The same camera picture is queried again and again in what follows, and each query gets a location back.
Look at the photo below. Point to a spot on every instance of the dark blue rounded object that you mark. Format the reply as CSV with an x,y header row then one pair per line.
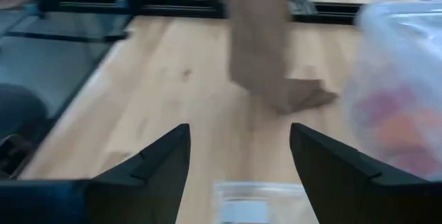
x,y
17,113

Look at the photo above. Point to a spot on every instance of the pink bandage roll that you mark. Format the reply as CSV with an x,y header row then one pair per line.
x,y
380,106

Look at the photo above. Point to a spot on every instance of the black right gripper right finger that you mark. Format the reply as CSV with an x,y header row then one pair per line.
x,y
338,182

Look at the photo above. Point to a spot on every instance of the orange bandage roll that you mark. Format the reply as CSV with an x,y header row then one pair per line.
x,y
407,132

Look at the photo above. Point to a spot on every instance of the brown elastic bandage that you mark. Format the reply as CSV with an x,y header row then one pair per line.
x,y
259,44

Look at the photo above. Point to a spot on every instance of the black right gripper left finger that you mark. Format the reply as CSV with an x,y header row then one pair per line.
x,y
155,182

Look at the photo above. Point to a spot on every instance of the clear plastic zip bag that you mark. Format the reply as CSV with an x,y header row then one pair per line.
x,y
255,203

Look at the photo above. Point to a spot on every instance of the clear plastic storage container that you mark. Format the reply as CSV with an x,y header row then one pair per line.
x,y
397,61

